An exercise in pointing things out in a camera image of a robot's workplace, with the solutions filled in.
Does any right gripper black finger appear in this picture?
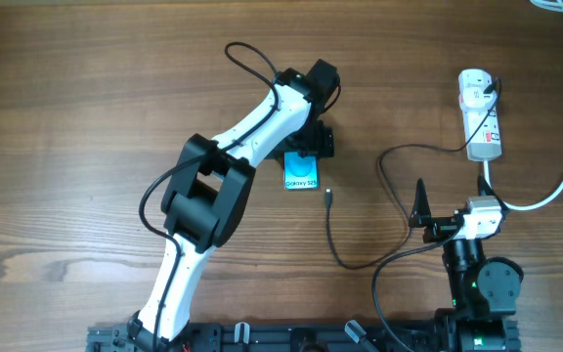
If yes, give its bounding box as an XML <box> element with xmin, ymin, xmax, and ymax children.
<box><xmin>409</xmin><ymin>178</ymin><xmax>432</xmax><ymax>228</ymax></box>
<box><xmin>477</xmin><ymin>175</ymin><xmax>510</xmax><ymax>213</ymax></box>

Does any blue Galaxy smartphone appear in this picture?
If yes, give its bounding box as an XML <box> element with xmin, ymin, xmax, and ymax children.
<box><xmin>283</xmin><ymin>152</ymin><xmax>319</xmax><ymax>191</ymax></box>

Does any black USB charging cable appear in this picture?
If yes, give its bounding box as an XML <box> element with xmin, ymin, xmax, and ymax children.
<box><xmin>325</xmin><ymin>76</ymin><xmax>502</xmax><ymax>271</ymax></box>

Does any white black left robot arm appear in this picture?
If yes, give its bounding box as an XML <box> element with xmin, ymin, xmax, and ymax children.
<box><xmin>127</xmin><ymin>60</ymin><xmax>340</xmax><ymax>351</ymax></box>

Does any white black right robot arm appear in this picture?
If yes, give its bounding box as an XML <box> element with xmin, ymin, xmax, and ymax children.
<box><xmin>409</xmin><ymin>176</ymin><xmax>524</xmax><ymax>352</ymax></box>

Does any white USB charger plug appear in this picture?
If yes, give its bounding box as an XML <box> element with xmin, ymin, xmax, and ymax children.
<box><xmin>458</xmin><ymin>86</ymin><xmax>496</xmax><ymax>112</ymax></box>

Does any white power strip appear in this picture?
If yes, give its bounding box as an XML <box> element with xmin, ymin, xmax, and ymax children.
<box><xmin>458</xmin><ymin>68</ymin><xmax>502</xmax><ymax>162</ymax></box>

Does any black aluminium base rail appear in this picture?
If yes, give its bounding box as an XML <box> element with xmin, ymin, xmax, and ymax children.
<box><xmin>85</xmin><ymin>320</ymin><xmax>522</xmax><ymax>352</ymax></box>

